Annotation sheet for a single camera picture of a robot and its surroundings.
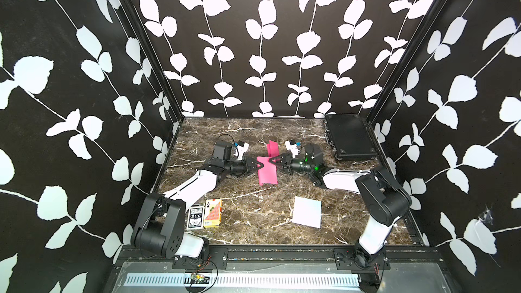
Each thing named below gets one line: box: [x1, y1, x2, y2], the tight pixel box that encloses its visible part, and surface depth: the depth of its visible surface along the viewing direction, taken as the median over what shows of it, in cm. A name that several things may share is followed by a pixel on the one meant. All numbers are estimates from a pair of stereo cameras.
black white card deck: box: [187, 206, 205, 230], surface depth 83 cm
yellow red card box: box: [203, 198, 223, 228], surface depth 85 cm
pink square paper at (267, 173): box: [256, 155, 279, 186], surface depth 84 cm
